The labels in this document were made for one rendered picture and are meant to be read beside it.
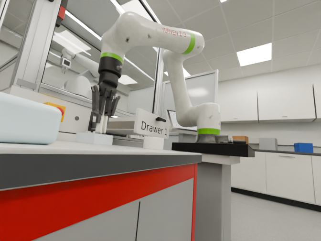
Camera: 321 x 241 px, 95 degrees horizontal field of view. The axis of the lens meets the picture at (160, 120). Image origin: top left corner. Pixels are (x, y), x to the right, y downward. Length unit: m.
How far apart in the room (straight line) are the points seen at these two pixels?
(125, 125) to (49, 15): 0.58
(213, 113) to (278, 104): 3.19
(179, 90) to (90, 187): 0.83
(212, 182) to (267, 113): 3.28
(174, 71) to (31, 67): 0.69
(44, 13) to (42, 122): 0.76
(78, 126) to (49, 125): 0.66
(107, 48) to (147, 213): 0.58
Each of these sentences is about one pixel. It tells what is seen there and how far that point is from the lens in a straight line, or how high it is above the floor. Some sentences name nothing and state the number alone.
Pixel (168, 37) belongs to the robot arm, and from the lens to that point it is 0.72.
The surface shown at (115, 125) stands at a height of 0.86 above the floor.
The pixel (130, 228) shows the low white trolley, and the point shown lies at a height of 0.65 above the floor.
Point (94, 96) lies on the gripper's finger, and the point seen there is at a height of 0.93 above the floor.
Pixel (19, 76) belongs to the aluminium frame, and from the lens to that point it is 0.79.
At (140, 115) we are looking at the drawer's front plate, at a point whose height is 0.90.
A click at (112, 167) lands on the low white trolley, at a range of 0.19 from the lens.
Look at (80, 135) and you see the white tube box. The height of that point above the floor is 0.79.
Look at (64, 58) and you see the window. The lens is 0.90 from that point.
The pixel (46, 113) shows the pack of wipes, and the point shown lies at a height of 0.79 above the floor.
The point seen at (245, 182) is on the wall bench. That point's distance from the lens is 3.54.
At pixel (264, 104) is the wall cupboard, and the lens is 4.00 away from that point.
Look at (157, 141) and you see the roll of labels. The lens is 0.49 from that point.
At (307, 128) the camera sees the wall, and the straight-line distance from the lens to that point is 4.29.
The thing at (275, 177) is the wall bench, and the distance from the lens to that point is 3.50.
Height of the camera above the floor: 0.77
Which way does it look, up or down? 10 degrees up
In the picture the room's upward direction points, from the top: 5 degrees clockwise
